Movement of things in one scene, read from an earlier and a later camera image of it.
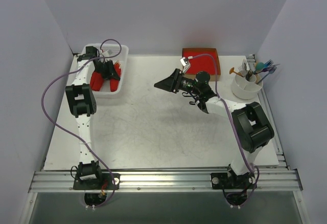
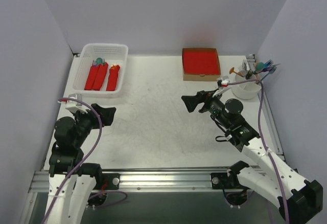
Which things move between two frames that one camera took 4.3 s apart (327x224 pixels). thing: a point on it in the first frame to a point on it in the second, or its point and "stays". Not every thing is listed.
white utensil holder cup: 246,89 stays
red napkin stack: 204,63 stays
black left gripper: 106,68 to 96,116
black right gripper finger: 171,83 to 191,102
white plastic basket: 119,52 stays
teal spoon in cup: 260,65 stays
